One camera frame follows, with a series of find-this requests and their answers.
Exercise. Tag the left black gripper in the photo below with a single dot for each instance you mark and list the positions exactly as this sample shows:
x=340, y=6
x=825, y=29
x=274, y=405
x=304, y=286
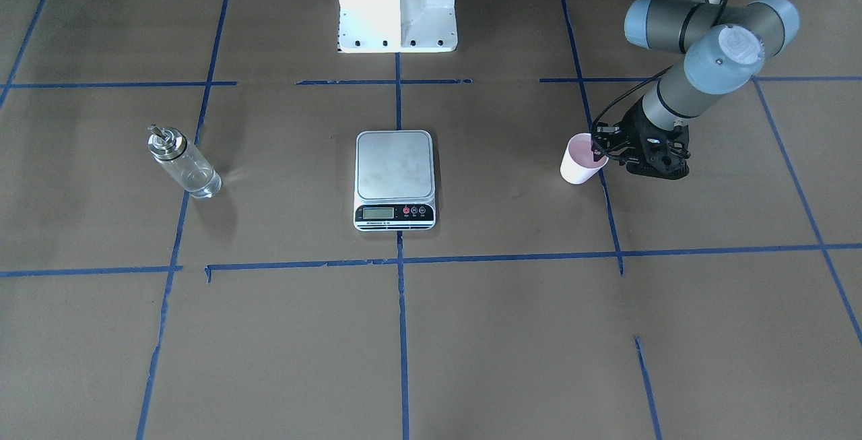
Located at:
x=632, y=131

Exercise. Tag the clear glass sauce bottle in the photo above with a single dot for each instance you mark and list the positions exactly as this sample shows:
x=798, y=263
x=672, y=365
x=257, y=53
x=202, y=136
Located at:
x=180, y=158

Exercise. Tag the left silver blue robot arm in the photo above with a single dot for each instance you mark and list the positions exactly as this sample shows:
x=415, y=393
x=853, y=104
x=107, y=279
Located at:
x=722, y=49

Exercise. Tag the silver digital kitchen scale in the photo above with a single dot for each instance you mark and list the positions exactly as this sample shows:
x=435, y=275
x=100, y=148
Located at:
x=394, y=185

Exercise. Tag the brown paper table cover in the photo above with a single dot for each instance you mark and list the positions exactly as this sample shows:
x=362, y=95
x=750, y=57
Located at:
x=722, y=306

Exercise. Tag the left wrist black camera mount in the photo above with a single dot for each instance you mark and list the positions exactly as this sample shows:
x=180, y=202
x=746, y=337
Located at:
x=663, y=155

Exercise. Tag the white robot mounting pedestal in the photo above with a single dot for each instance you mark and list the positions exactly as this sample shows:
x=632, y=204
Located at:
x=397, y=26

